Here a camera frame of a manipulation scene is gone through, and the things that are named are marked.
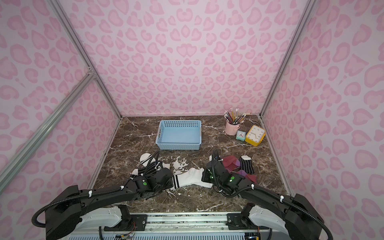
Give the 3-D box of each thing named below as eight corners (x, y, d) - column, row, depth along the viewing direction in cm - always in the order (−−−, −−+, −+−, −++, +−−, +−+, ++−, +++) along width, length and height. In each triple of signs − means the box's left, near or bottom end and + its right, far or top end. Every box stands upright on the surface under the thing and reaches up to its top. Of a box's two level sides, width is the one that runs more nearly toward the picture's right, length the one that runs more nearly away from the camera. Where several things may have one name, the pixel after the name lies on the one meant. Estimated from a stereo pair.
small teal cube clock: (235, 138, 108) (236, 136, 106) (236, 132, 111) (237, 130, 109) (244, 141, 106) (245, 138, 104) (245, 134, 110) (246, 132, 108)
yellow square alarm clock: (243, 140, 107) (244, 137, 104) (251, 126, 115) (252, 124, 112) (258, 148, 103) (260, 145, 100) (266, 133, 111) (267, 130, 108)
